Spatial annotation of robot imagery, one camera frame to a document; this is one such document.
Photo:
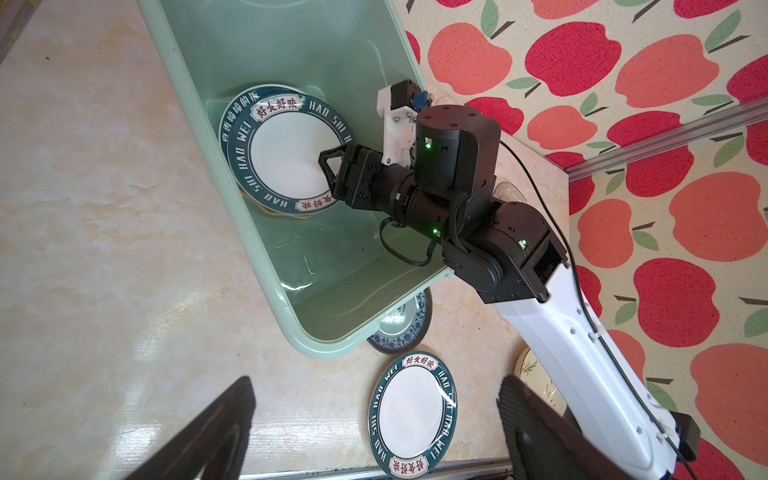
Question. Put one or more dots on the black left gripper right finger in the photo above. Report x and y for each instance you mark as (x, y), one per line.
(542, 444)

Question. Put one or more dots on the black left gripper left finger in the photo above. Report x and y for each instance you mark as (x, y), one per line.
(213, 445)

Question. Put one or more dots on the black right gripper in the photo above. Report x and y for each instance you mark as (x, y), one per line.
(357, 177)

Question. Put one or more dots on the cream plate with grass motif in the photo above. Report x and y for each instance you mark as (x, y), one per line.
(530, 371)

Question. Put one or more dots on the dark green lettered rim plate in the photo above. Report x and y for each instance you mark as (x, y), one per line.
(412, 415)

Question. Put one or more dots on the blue green patterned plate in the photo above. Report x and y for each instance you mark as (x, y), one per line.
(405, 328)

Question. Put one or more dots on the green red rimmed white plate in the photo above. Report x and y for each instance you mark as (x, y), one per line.
(259, 102)

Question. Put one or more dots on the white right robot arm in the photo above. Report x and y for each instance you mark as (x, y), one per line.
(513, 255)

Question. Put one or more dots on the mint green plastic bin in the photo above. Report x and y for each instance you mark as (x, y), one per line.
(329, 278)

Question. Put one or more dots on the clear ribbed glass plate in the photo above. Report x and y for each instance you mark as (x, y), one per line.
(505, 191)

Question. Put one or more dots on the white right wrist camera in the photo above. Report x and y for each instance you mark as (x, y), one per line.
(399, 105)

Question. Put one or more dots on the right aluminium corner post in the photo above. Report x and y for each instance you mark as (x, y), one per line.
(716, 124)

